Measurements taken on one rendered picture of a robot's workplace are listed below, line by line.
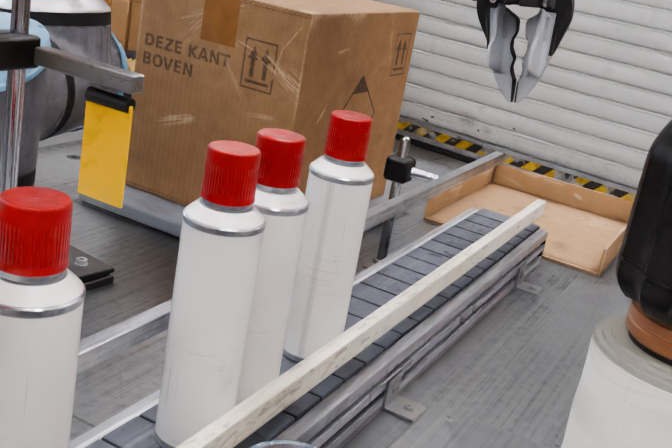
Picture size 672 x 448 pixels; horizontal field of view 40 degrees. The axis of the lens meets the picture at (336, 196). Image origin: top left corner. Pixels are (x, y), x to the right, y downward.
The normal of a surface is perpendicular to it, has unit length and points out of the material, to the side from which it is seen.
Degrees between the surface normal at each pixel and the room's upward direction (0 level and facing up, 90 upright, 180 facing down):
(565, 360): 0
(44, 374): 90
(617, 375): 92
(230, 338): 90
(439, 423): 0
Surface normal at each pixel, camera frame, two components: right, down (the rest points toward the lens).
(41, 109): 0.95, 0.25
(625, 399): -0.78, 0.06
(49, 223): 0.58, 0.33
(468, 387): 0.17, -0.94
